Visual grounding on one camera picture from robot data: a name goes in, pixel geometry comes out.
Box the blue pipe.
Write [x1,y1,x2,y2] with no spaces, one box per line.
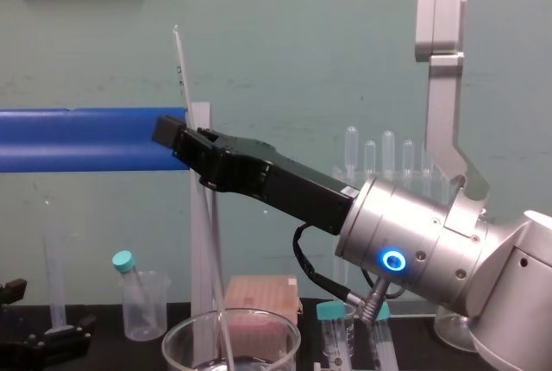
[0,105,191,173]

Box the small clear plastic beaker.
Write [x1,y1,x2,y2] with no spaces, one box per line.
[120,270,172,343]

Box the large clear glass beaker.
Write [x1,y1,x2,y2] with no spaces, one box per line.
[161,307,302,371]

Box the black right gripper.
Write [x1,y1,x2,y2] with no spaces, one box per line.
[151,115,361,236]

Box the clear graduated cylinder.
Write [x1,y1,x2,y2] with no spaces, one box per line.
[41,198,75,336]

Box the translucent white upright post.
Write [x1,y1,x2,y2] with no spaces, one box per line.
[189,101,222,362]

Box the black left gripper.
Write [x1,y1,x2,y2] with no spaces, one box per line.
[0,277,98,371]

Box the clear glass flask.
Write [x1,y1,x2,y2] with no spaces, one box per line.
[432,304,479,354]

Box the thin glass thermometer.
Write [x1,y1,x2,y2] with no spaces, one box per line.
[172,23,237,371]

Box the thin dark gripper cable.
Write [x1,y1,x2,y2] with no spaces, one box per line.
[292,220,403,325]

